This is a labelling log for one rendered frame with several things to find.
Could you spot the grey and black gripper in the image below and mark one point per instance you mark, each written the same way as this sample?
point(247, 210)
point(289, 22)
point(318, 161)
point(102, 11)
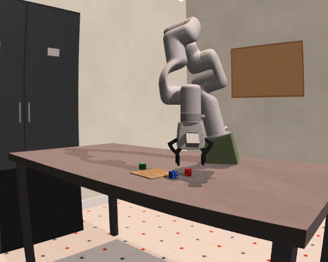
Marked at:
point(192, 127)

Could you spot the red die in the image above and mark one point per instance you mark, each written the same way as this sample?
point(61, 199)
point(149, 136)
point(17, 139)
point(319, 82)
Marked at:
point(187, 172)

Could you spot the green die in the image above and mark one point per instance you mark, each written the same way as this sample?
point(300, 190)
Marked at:
point(142, 166)

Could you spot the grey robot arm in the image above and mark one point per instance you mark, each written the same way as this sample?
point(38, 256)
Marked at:
point(180, 51)

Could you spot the orange flat mat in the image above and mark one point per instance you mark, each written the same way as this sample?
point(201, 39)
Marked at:
point(152, 173)

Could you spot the blue die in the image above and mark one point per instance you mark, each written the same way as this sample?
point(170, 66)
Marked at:
point(173, 174)

